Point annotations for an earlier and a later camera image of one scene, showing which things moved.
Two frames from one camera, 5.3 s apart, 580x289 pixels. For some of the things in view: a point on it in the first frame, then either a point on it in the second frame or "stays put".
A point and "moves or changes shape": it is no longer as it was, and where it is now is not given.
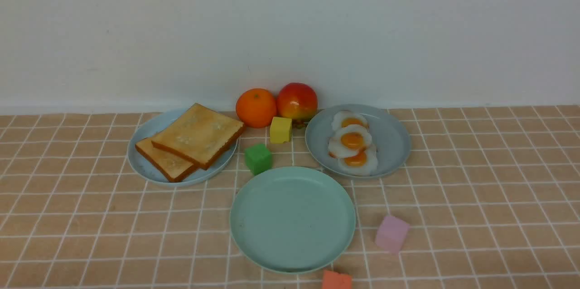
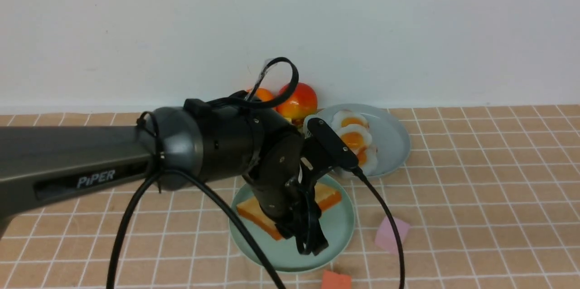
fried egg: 350,141 stays put
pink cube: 391,234 stays put
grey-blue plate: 390,138 stays put
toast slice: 200,136 moves or changes shape
